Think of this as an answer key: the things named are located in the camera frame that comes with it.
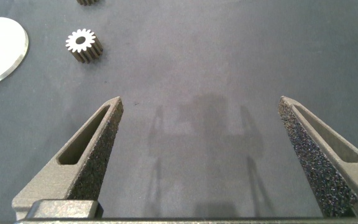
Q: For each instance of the small steel spur gear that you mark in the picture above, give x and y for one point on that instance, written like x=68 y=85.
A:
x=87 y=2
x=73 y=41

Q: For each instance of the round white carrier plate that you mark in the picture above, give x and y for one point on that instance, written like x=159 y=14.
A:
x=9 y=40

